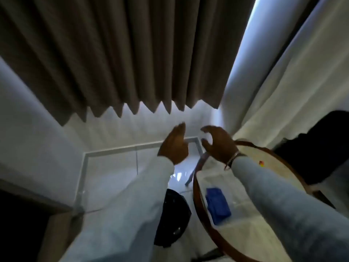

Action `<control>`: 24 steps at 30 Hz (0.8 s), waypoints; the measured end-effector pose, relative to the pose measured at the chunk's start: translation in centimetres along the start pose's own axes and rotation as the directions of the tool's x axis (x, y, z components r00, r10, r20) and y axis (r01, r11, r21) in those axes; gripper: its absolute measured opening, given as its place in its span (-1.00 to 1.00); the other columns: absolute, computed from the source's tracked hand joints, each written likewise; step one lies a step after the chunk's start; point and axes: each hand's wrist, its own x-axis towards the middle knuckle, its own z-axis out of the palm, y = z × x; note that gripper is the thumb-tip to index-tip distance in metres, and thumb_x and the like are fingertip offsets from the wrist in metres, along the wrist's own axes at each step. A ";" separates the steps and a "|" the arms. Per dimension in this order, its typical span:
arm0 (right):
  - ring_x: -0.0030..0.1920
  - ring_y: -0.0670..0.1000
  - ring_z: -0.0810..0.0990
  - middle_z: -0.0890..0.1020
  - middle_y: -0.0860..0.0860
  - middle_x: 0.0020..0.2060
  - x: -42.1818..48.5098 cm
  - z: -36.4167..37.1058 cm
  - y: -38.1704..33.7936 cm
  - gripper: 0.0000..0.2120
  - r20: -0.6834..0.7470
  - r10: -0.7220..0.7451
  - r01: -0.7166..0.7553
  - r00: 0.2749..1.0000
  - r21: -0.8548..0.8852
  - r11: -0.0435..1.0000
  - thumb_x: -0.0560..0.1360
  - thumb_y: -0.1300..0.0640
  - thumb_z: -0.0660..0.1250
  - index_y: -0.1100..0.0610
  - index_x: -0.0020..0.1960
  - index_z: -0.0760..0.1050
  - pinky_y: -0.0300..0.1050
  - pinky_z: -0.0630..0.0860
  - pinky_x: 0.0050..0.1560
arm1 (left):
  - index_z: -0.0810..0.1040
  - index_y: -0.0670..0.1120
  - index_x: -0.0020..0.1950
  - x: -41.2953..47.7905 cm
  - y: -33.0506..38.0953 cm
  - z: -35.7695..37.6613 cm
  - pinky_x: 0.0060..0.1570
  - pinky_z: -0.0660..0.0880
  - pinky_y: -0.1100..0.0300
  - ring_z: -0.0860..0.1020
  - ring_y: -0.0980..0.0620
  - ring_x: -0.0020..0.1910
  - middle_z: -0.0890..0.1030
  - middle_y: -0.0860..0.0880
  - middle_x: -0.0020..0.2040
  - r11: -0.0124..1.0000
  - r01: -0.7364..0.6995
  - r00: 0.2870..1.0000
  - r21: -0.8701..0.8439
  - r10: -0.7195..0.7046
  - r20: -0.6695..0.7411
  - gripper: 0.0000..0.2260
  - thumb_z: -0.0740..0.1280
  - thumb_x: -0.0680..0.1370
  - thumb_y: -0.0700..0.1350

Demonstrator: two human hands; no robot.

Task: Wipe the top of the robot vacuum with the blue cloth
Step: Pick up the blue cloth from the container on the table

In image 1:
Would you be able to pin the brown wooden cabinet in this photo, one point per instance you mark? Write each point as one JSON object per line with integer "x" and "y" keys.
{"x": 56, "y": 234}

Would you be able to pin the person's left hand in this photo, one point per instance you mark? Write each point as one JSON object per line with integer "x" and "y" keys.
{"x": 174, "y": 147}

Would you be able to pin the blue cleaning cloth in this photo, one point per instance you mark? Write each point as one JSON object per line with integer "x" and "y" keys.
{"x": 217, "y": 205}

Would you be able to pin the white sheer curtain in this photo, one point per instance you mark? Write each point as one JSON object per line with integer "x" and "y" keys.
{"x": 294, "y": 87}

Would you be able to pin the small red yellow object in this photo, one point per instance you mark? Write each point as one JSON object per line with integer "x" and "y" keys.
{"x": 261, "y": 163}

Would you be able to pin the round wooden-rimmed table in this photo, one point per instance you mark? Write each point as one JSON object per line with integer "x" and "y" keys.
{"x": 245, "y": 237}

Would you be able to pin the person's right hand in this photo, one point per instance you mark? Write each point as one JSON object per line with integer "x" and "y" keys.
{"x": 222, "y": 145}

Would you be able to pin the person's left forearm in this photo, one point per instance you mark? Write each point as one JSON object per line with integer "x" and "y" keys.
{"x": 128, "y": 212}

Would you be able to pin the person's right forearm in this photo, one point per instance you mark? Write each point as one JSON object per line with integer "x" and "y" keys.
{"x": 289, "y": 212}

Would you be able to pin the black chair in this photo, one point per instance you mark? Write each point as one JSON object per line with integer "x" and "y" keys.
{"x": 321, "y": 147}

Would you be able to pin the brown pleated curtain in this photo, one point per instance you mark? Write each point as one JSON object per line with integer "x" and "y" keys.
{"x": 122, "y": 51}

